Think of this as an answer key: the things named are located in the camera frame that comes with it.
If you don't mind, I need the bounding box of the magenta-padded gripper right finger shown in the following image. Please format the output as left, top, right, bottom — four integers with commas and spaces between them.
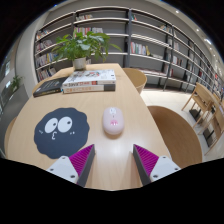
132, 143, 182, 186

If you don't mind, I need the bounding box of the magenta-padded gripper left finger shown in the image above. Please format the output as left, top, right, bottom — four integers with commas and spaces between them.
45, 143, 96, 188

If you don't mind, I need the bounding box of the pink computer mouse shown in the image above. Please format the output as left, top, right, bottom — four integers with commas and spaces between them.
101, 106, 125, 136

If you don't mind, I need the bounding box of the dark cartoon-face mouse pad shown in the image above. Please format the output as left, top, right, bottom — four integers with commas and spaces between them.
33, 107, 91, 160

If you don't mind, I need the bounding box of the round-backed wooden chair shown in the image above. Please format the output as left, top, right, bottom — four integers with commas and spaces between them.
122, 67, 148, 95
146, 105, 204, 169
3, 116, 18, 158

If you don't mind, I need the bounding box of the group of slatted wooden chairs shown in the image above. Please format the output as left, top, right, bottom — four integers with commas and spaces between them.
181, 82, 224, 156

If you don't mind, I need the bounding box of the black book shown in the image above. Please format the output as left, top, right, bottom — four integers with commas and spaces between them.
32, 76, 69, 98

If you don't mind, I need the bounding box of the thick book with dark spine end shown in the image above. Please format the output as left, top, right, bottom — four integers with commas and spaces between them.
61, 83, 117, 95

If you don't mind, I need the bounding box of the white illustrated-cover book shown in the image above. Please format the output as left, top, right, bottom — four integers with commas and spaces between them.
61, 69, 117, 88

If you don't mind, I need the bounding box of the small background potted plant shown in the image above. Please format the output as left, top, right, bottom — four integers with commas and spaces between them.
9, 74, 24, 93

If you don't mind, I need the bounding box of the green plant in white pot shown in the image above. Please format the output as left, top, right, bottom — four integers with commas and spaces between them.
51, 30, 123, 71

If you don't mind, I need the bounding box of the grey shelf unit with books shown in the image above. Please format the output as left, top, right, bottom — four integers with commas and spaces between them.
33, 5, 224, 101

